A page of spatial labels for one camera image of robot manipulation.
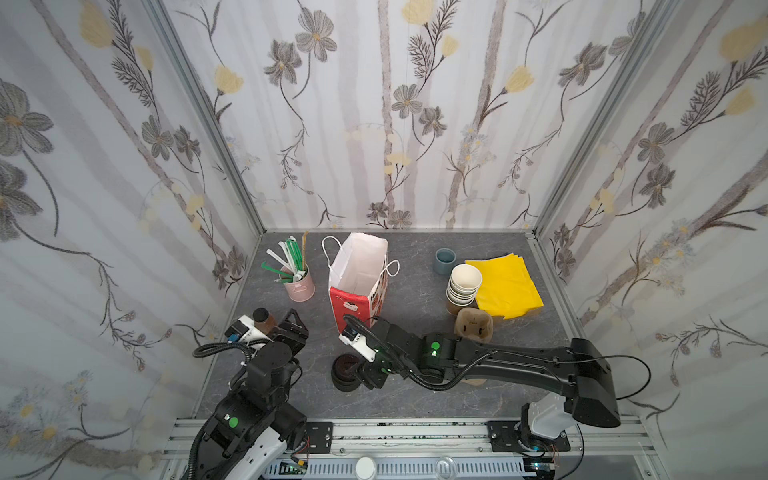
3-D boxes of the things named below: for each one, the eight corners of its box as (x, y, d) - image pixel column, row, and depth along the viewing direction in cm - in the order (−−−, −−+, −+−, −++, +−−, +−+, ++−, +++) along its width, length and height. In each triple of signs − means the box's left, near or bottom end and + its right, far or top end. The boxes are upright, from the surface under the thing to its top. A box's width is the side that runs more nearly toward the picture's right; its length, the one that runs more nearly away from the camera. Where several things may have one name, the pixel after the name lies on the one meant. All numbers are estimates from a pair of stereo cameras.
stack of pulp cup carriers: (454, 347, 91) (459, 336, 85) (450, 320, 97) (455, 307, 91) (488, 348, 92) (496, 336, 85) (482, 320, 98) (489, 307, 91)
